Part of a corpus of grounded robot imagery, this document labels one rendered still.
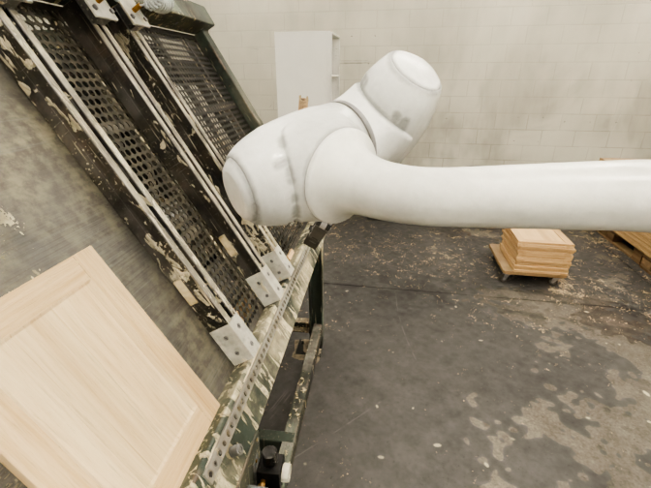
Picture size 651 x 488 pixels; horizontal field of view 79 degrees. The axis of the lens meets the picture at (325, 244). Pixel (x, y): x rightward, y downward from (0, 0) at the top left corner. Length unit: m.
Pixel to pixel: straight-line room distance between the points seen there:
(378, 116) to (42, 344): 0.67
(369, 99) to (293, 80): 3.93
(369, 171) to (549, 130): 5.71
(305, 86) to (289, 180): 4.01
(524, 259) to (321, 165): 3.33
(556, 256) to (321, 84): 2.72
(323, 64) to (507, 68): 2.51
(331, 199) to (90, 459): 0.64
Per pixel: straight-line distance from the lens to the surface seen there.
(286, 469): 1.14
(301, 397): 2.10
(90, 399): 0.87
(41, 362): 0.84
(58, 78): 1.16
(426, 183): 0.36
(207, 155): 1.50
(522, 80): 5.89
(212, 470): 0.98
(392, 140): 0.49
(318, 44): 4.37
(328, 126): 0.41
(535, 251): 3.65
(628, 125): 6.39
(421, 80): 0.50
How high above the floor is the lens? 1.64
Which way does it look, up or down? 23 degrees down
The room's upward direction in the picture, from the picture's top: straight up
